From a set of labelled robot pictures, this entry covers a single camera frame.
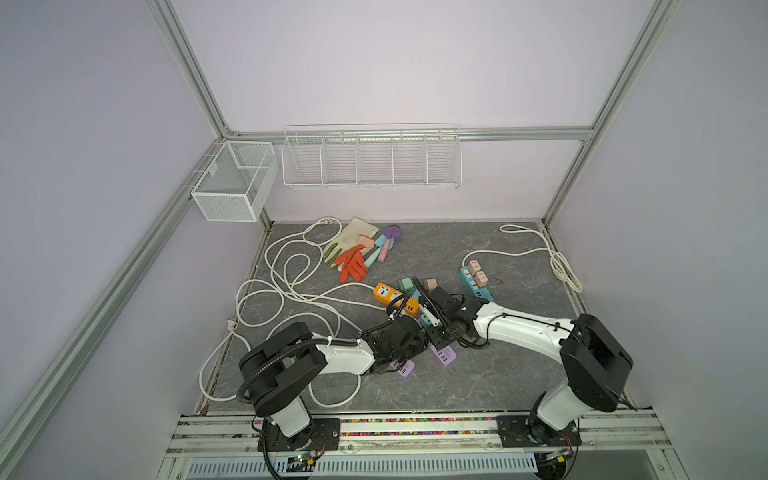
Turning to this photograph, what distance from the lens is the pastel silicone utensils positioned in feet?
3.62

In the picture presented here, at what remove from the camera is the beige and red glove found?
3.51 ft

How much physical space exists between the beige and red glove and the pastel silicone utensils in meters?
0.02

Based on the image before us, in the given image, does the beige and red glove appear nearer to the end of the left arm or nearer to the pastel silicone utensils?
the pastel silicone utensils
